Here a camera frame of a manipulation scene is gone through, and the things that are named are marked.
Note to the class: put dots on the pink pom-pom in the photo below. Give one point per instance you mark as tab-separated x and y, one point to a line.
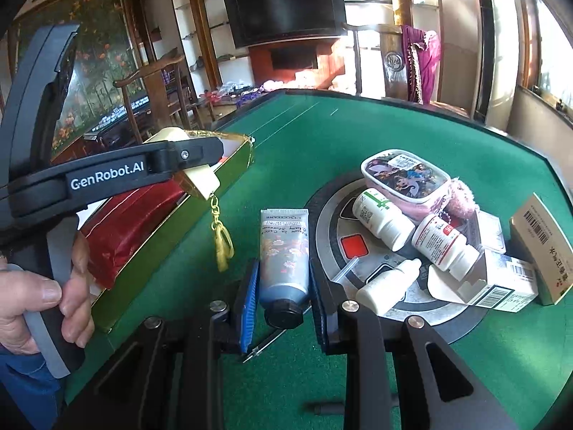
463	199

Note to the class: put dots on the floral hand cream tube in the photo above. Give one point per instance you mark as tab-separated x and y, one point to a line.
284	251

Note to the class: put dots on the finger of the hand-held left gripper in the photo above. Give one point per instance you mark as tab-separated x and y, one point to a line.
197	152

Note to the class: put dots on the person's left hand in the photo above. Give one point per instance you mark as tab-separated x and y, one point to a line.
22	295

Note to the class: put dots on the person's left forearm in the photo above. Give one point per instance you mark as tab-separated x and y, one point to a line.
22	389

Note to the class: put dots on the pile of small trinkets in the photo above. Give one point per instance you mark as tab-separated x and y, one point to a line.
237	92

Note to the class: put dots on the black television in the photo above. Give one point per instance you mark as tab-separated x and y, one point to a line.
286	9

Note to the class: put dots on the pink cartoon pencil case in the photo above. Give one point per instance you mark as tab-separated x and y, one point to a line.
403	177

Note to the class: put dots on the floral wall painting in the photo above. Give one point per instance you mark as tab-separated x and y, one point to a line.
103	76

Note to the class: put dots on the tall standing air conditioner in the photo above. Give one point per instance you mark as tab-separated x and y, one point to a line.
492	45

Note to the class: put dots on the wooden armchair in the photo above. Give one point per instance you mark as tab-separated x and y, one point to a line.
152	94

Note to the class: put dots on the white bottle red label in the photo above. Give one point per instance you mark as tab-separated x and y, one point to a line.
441	244

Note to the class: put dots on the purple cloth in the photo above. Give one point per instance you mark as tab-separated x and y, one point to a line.
418	62

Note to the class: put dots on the gold-edged white tray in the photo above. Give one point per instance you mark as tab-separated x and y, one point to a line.
179	233

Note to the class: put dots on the white bottle green label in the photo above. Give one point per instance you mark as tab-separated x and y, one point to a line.
380	219

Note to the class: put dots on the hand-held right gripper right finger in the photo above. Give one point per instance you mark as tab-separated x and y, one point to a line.
320	309

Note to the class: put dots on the round grey table centre disc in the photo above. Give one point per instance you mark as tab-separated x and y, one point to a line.
329	233

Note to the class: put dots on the wooden chair with emblem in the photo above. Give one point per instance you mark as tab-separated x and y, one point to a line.
389	62

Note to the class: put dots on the white dropper bottle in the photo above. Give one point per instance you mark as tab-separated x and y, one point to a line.
387	284

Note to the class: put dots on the wall shelf unit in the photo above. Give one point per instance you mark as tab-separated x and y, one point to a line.
201	31

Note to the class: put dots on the window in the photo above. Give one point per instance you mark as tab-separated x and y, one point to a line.
550	31

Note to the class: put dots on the small white barcode box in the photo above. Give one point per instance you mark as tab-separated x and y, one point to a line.
492	286

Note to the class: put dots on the large white green medicine box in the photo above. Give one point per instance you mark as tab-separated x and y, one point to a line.
541	242

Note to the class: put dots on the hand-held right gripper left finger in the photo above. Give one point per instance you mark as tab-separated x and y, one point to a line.
248	304

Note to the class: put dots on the red television cabinet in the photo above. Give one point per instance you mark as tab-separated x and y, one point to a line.
295	60

